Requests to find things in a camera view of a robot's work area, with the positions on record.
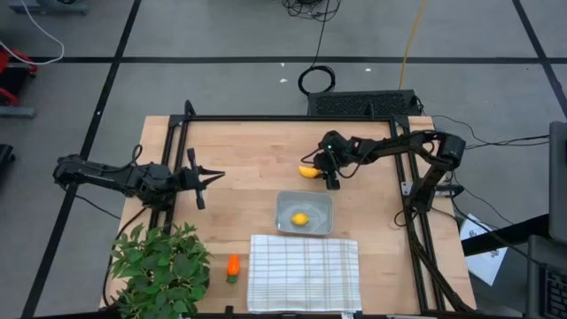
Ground black aluminium table frame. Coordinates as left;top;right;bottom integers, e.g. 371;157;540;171
148;99;478;315

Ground grey monitor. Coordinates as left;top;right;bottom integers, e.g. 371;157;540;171
548;121;567;245

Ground orange toy carrot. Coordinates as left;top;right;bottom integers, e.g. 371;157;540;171
225;253;241;284

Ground white checked dish towel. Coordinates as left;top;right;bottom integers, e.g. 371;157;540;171
246;234;363;315

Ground black coiled floor cable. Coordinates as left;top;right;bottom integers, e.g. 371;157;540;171
297;17;337;96

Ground white paper sheet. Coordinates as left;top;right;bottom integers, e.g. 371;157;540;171
459;214;509;287

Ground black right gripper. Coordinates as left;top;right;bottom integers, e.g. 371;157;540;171
315;141;355;191

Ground thin black floor cable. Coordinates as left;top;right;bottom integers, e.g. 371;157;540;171
73;192;121;221

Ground red metal trolley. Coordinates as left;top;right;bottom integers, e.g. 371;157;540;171
0;47;39;107

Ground green artificial potted plant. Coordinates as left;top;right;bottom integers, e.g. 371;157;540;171
108;222;212;319

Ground black keyboard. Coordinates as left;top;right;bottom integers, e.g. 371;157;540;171
542;265;567;319

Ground white floor cable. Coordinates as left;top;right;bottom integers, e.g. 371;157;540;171
0;0;66;66

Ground yellow hanging cable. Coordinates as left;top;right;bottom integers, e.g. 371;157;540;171
398;0;429;89

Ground black power cables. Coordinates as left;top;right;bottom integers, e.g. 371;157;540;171
431;114;550;150

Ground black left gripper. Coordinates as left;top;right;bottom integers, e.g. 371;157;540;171
170;148;226;211

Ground black perforated computer case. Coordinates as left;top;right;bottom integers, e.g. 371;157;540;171
307;89;422;117

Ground black cable bundle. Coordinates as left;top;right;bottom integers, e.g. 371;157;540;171
282;0;342;22

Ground black power box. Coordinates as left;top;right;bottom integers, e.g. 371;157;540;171
433;183;465;198

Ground grey plastic tub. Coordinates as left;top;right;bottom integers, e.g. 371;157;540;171
274;190;334;237

